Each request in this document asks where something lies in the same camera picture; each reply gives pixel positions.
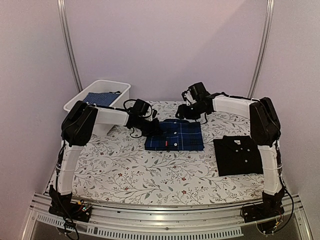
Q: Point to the folded black shirt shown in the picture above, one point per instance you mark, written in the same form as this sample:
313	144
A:
237	155

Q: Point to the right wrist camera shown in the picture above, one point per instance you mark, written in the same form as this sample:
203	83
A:
185	96

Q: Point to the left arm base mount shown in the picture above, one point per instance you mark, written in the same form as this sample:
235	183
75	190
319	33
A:
77	211

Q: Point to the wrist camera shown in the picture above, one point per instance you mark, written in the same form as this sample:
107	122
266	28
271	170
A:
185	96
154	113

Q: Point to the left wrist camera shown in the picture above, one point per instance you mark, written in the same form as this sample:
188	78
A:
154	113

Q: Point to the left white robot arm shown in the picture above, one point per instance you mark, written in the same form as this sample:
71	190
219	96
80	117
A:
77	129

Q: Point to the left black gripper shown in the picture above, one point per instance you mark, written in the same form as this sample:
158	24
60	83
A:
155	128

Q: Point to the left aluminium frame post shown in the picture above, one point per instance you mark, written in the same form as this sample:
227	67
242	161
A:
61	6

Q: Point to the blue checked shirt in bin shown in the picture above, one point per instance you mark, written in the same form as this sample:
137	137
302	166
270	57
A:
104	99

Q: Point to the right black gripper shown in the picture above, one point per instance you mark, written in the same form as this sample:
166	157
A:
182	114

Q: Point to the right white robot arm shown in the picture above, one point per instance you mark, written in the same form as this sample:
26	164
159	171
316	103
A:
265	130

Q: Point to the white plastic bin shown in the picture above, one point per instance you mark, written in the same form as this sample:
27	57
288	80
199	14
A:
104	120

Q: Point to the aluminium frame post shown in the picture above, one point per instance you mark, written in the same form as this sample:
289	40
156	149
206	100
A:
61	6
270	4

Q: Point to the front aluminium rail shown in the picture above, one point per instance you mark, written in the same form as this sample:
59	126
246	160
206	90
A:
113	221

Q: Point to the right aluminium frame post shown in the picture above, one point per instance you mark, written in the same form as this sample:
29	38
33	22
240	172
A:
270	4

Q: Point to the floral patterned table mat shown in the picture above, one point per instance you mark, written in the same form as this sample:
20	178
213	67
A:
117	168

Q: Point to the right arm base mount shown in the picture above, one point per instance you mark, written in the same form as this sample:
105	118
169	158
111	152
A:
268	218

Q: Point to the blue plaid long sleeve shirt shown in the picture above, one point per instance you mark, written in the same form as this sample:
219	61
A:
177	135

